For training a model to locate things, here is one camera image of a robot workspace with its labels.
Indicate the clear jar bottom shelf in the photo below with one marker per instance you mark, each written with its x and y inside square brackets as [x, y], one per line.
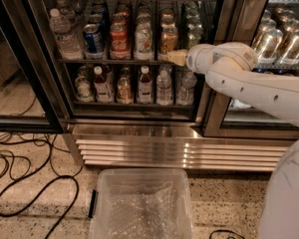
[84, 90]

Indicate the blue pepsi can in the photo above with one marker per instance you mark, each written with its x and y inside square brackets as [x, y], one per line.
[95, 47]

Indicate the gold brown soda can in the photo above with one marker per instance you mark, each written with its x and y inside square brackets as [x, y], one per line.
[168, 42]

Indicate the right glass fridge door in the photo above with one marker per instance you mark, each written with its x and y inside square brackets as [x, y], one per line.
[238, 20]

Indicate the red juice bottle white cap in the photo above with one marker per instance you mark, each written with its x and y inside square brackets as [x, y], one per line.
[104, 91]

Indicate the green soda can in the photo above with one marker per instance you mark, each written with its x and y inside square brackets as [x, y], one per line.
[193, 37]
[193, 22]

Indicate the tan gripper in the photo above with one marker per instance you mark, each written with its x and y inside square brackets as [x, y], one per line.
[193, 60]

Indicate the clear plastic storage bin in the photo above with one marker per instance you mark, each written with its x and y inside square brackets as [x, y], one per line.
[100, 206]

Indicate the red coca cola can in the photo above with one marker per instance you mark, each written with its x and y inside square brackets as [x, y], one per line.
[120, 43]

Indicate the dark tea bottle white cap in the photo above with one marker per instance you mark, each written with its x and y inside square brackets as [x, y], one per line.
[144, 95]

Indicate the open glass fridge door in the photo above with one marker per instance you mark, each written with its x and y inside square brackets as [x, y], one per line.
[29, 99]

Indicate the white green 7up can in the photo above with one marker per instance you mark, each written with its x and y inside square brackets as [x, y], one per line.
[143, 42]

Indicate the orange can bottom shelf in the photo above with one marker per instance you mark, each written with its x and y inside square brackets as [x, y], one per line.
[124, 93]

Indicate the clear water bottle middle shelf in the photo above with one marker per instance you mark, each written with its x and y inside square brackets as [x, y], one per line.
[66, 36]

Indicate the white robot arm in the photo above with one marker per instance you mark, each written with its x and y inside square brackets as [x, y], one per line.
[228, 69]

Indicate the green soda can front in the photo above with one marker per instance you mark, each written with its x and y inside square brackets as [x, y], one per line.
[193, 37]

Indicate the stainless steel fridge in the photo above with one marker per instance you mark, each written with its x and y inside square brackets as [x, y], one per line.
[194, 137]

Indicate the bubble wrap sheet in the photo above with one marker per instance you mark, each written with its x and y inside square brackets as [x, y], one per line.
[143, 212]

